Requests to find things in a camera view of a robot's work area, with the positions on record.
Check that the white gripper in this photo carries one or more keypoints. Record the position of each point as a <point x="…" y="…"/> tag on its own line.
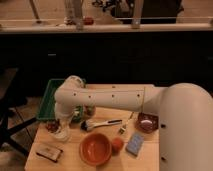
<point x="64" y="114"/>

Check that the blue sponge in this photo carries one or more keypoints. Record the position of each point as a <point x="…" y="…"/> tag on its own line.
<point x="134" y="144"/>

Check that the green handled fork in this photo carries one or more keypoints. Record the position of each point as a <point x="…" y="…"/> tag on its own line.
<point x="124" y="126"/>

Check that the dark red bowl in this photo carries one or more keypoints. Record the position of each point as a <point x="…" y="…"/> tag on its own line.
<point x="146" y="123"/>

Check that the black white brush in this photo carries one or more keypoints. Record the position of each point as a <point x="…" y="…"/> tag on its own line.
<point x="89" y="125"/>

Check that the white paper cup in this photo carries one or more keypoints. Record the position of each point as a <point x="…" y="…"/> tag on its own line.
<point x="62" y="135"/>

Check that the metal can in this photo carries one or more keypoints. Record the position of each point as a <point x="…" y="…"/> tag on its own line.
<point x="89" y="111"/>

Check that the red grapes bunch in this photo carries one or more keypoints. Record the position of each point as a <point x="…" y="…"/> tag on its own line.
<point x="52" y="126"/>

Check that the orange bowl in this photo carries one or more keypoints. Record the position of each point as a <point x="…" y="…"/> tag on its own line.
<point x="95" y="149"/>

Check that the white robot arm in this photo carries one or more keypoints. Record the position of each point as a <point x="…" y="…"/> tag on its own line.
<point x="185" y="113"/>

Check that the red object on shelf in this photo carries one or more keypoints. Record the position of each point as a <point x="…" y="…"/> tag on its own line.
<point x="88" y="21"/>

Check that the orange fruit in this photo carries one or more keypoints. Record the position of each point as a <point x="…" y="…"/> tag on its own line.
<point x="117" y="144"/>

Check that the green plastic tray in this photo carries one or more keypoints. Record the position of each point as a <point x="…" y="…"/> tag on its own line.
<point x="47" y="111"/>

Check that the black office chair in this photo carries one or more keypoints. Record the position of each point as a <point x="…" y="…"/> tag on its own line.
<point x="6" y="79"/>

